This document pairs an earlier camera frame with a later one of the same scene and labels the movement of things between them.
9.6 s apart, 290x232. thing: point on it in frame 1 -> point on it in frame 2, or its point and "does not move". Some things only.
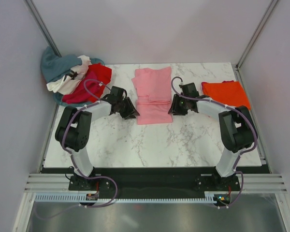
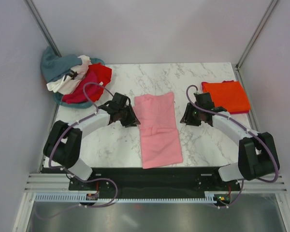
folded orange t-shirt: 229,94 does not move
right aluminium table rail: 263,154 does not move
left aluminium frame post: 40,25 does not move
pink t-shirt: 153,94 -> 160,142
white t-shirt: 68,86 does not move
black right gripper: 174,108 -> 187,117
